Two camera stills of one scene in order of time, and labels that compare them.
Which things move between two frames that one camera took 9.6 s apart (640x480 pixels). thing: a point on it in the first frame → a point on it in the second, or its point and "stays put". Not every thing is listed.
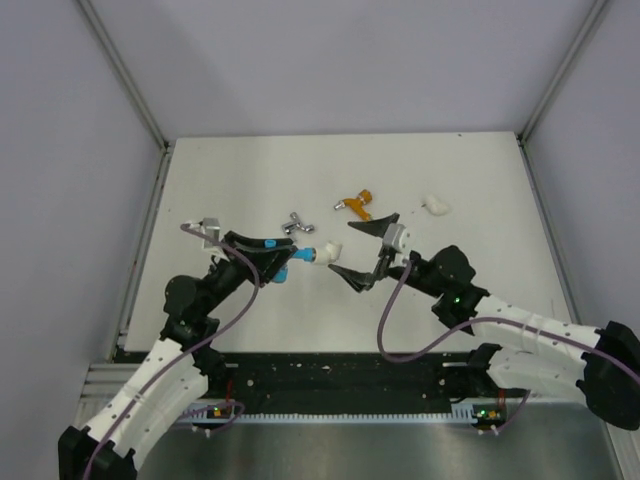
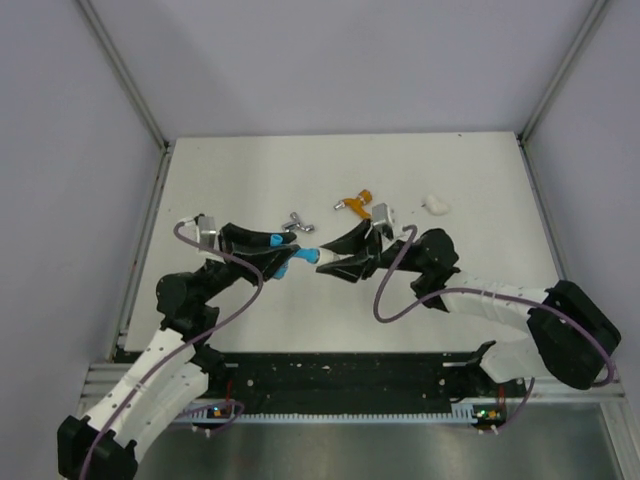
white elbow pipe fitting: [331, 252] stays put
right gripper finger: [360, 281] → [353, 269]
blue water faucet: [308, 254] stays put
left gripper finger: [269, 263] stays put
